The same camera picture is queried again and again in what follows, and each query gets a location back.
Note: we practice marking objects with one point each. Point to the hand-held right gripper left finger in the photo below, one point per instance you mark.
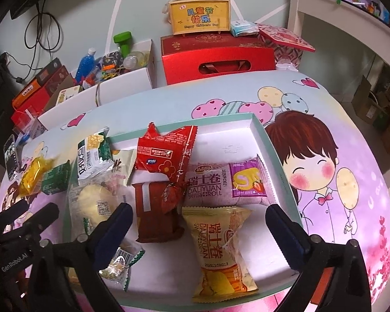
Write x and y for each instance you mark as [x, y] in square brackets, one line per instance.
[113, 234]

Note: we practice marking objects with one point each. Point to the brown cardboard box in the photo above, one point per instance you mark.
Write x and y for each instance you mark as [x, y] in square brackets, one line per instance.
[364, 100]

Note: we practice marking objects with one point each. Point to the yellow swiss roll packet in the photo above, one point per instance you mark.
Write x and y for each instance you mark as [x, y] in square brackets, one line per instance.
[217, 243]

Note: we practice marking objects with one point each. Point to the green dumbbell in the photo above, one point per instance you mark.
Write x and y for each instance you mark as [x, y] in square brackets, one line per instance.
[123, 42]

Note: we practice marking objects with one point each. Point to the yellow clear snack packet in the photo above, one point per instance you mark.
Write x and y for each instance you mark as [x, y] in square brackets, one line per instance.
[35, 175]

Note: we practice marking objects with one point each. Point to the white smartphone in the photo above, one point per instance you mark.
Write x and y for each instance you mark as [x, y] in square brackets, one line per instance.
[10, 156]

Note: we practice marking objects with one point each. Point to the green white snack packet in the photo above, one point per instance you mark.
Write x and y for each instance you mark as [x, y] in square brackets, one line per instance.
[92, 156]

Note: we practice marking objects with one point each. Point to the orange flat box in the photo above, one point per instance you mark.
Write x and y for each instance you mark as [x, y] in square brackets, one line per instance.
[29, 87]

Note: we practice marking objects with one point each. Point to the wall socket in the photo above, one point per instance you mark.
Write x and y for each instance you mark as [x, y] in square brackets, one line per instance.
[2, 60]

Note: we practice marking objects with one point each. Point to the dark colourful toy bag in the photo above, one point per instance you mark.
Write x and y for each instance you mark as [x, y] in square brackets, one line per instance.
[110, 65]

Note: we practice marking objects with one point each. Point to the clear plastic box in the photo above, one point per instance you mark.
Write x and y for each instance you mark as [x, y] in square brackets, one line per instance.
[29, 123]

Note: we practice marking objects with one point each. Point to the cream snack packet brown script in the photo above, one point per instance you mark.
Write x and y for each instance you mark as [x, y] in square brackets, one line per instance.
[123, 165]

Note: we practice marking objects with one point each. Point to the clear round bottle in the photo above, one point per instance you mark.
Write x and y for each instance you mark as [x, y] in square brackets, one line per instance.
[136, 60]

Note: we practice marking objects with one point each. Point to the bright red puffed snack packet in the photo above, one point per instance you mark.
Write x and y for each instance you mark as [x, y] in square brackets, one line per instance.
[165, 149]

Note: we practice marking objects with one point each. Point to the dark red snack packet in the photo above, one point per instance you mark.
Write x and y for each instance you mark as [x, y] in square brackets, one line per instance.
[152, 214]

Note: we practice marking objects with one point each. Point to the large red gift box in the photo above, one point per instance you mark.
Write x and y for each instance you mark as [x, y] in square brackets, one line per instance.
[35, 110]

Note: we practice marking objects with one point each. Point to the purple swiss roll packet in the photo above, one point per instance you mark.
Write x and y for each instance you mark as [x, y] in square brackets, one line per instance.
[214, 185]

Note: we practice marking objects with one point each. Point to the red carry box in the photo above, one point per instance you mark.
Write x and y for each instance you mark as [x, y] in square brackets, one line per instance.
[214, 55]

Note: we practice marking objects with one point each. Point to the white cardboard box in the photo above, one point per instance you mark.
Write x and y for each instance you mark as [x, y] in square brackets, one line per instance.
[123, 84]

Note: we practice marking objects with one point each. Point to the clear round pastry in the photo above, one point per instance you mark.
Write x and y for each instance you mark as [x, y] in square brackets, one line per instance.
[91, 201]

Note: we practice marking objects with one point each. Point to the teal rimmed white box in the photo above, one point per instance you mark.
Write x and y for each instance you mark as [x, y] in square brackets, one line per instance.
[221, 143]

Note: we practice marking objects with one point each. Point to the white desk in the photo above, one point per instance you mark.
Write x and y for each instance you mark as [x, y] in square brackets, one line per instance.
[344, 9]

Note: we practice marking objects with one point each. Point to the light blue tissue packet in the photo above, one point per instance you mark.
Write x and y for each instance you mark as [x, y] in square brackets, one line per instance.
[244, 28]

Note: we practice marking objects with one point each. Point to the small yellow white box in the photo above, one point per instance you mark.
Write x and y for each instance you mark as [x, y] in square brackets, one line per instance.
[69, 95]

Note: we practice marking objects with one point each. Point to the blue bead bottle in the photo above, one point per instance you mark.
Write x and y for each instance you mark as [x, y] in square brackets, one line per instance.
[86, 65]

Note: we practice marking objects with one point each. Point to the small red candy packet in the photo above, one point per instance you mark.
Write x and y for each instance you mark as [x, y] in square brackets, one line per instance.
[170, 196]

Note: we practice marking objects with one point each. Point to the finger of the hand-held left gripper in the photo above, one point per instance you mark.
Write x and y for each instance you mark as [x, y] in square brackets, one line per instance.
[44, 221]
[14, 211]

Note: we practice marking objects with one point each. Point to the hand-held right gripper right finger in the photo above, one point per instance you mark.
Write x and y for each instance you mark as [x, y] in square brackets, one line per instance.
[281, 230]

